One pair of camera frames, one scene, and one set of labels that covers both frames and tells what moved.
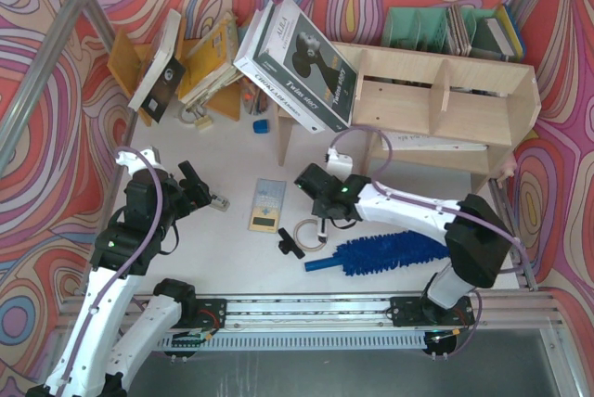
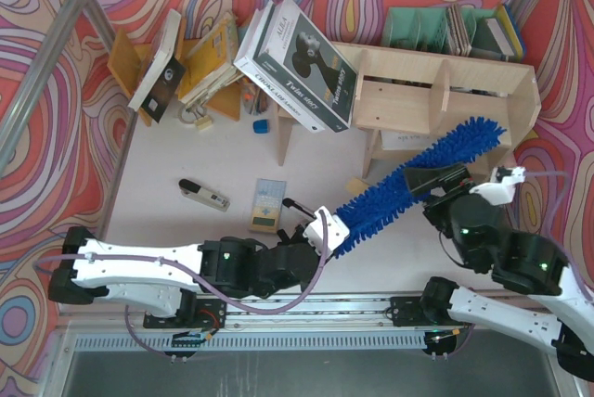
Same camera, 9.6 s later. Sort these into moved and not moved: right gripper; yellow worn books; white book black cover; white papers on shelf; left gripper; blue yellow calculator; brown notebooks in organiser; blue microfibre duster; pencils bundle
Moved: left gripper; right gripper; blue microfibre duster
Not moved: white book black cover; blue yellow calculator; yellow worn books; pencils bundle; brown notebooks in organiser; white papers on shelf
